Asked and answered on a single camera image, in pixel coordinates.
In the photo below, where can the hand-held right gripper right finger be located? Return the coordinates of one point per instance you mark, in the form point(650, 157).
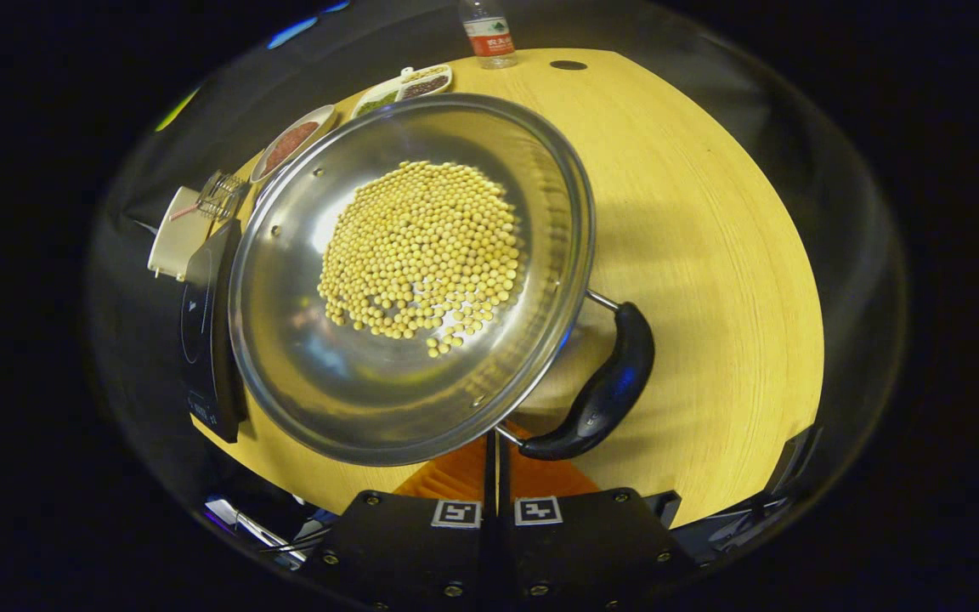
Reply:
point(583, 548)

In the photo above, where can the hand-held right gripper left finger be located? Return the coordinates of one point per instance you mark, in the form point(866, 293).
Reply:
point(404, 544)

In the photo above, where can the black induction cooktop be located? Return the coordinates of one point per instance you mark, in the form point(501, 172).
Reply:
point(205, 340)

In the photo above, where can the pile of soybeans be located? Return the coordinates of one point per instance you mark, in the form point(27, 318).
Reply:
point(421, 246)

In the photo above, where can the white toaster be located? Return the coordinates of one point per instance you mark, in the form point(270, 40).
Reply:
point(175, 242)

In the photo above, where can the brown meat slice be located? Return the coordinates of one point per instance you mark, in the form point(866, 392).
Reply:
point(304, 136)
point(279, 156)

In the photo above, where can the white oval plate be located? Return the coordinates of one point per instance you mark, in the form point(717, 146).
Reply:
point(325, 116)

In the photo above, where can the pile of green beans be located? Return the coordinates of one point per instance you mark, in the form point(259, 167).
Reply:
point(377, 104)

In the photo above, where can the pile of dark red beans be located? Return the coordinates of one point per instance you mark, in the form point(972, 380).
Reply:
point(426, 86)

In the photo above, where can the white divided dish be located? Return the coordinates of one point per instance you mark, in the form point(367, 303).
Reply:
point(383, 85)

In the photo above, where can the clear water bottle red label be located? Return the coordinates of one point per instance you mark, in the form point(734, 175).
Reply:
point(489, 38)

